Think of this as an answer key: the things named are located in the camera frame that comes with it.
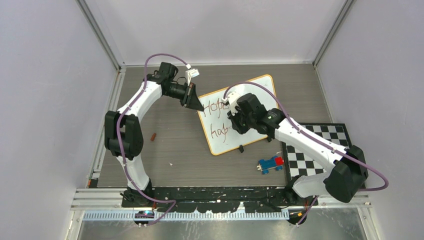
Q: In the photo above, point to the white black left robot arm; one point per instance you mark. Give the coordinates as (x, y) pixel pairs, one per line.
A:
(123, 135)

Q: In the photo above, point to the yellow framed whiteboard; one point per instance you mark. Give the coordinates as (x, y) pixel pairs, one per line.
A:
(217, 128)

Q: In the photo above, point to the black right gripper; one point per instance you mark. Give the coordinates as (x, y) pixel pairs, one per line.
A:
(242, 129)

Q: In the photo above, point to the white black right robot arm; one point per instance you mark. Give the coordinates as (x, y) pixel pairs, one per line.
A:
(267, 122)

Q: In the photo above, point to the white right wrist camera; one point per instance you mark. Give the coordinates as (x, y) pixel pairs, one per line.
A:
(231, 101)

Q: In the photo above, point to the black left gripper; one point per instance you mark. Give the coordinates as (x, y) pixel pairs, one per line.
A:
(190, 99)

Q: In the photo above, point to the metal whiteboard stand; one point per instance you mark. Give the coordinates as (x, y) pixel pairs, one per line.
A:
(241, 148)

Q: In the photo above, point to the black white checkerboard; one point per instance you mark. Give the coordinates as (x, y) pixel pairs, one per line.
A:
(338, 166)

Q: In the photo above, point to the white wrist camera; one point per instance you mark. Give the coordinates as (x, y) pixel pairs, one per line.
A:
(191, 73)
(231, 101)

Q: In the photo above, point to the aluminium front frame rail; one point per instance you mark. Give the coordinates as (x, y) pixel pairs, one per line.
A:
(106, 205)

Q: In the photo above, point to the blue red toy car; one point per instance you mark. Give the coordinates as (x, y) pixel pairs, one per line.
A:
(265, 165)

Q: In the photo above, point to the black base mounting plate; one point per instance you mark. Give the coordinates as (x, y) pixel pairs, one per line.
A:
(255, 199)

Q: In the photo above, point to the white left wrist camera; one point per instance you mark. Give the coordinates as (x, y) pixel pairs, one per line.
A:
(191, 73)

